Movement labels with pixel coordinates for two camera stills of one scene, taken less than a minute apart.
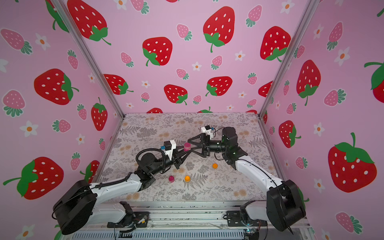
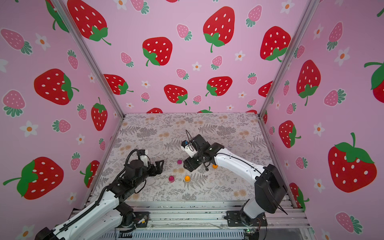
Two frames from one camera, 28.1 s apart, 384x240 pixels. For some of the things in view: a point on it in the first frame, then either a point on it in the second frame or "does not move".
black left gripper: [175, 160] → [158, 169]
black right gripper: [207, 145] → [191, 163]
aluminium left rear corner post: [61, 6] does not move
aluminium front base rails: [193, 220] does not move
